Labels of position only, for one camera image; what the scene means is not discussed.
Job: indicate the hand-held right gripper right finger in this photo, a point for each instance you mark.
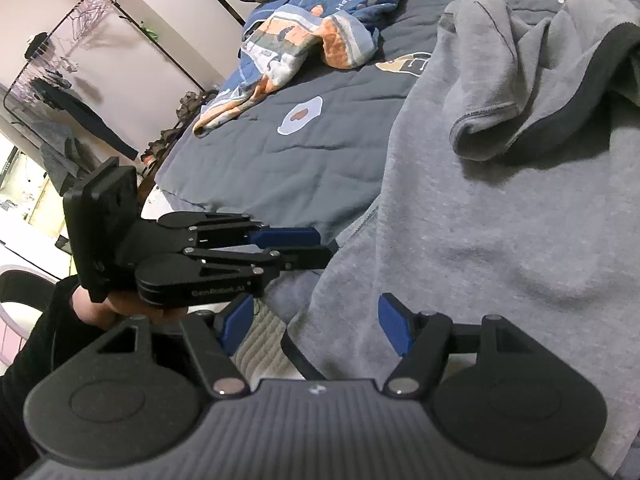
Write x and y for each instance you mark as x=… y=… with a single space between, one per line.
x=395 y=325

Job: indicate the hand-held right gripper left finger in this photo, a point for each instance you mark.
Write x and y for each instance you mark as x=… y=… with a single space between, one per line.
x=235 y=322

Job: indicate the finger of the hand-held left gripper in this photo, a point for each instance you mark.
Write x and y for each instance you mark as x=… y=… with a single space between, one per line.
x=300 y=258
x=285 y=236

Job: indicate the grey sweatshirt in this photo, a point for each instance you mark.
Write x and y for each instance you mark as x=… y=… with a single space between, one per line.
x=475 y=235

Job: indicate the person's left forearm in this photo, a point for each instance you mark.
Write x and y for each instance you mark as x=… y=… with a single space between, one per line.
x=35 y=350

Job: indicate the black clothes rack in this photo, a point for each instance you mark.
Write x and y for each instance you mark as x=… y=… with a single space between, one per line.
x=175 y=62

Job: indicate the person's left hand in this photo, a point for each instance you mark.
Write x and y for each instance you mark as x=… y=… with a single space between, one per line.
x=95 y=312

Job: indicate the beige ribbed cloth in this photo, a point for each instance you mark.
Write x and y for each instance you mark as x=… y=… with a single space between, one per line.
x=262 y=340

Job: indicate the grey-blue quilted bedspread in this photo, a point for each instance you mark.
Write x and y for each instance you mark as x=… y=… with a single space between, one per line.
x=310 y=170

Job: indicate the grey hanging garment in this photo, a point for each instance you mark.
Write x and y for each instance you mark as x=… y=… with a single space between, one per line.
x=65 y=165

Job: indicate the dark hanging garment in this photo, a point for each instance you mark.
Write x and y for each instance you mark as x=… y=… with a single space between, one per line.
x=85 y=115

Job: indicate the brown leafy patterned cloth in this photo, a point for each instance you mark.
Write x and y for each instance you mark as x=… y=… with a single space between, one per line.
x=180 y=120

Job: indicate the blue orange printed blanket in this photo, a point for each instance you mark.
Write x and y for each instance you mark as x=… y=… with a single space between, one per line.
x=280 y=45

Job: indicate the black hanging cap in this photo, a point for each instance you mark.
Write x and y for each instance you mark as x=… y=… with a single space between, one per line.
x=37 y=45

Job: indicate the small green object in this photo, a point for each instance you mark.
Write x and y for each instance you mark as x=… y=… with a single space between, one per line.
x=150 y=32

